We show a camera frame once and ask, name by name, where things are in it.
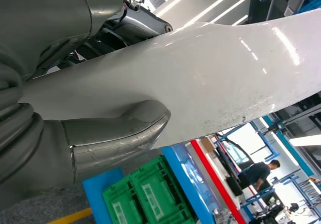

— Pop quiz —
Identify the blue metal shelf rack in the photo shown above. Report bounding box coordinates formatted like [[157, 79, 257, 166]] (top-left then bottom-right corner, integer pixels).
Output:
[[82, 142, 221, 224]]

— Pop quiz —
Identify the green plastic crate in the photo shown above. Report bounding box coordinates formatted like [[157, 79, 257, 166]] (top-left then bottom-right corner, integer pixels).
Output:
[[102, 155, 199, 224]]

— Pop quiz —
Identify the person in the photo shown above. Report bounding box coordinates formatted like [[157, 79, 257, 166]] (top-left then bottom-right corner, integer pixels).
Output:
[[237, 159, 281, 191]]

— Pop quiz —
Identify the blue background rack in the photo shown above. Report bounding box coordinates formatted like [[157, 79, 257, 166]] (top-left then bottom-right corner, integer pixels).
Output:
[[215, 116, 321, 216]]

